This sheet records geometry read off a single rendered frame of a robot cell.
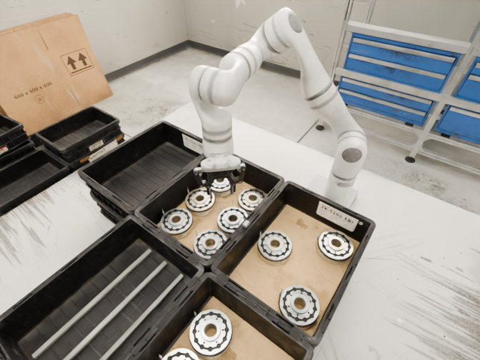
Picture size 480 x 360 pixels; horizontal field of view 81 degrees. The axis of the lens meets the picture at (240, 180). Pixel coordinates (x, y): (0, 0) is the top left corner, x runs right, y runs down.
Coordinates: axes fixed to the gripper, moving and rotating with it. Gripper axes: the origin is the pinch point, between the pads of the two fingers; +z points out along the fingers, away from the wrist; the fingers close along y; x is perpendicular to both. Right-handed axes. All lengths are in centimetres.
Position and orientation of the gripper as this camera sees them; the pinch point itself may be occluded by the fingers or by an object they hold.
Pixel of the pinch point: (221, 190)
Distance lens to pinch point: 79.7
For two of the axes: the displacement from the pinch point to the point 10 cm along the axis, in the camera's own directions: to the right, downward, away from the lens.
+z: 0.0, 7.1, 7.1
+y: -9.9, 1.0, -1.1
